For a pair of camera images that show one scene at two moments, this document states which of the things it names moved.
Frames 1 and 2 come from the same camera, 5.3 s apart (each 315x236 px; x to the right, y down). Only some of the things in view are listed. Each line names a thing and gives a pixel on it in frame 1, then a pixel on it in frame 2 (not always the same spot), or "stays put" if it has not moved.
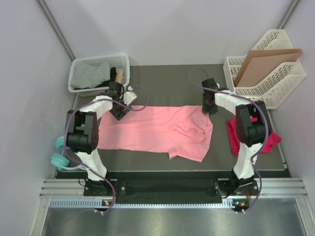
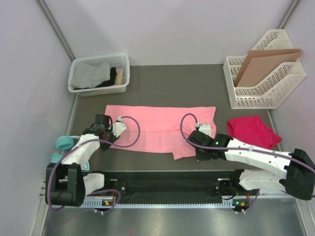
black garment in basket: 105,83 stays put
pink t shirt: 185,131 stays put
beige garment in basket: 119,76 stays put
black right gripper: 206,109 to 200,157
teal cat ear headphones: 60,161 stays put
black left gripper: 118,114 to 113,138
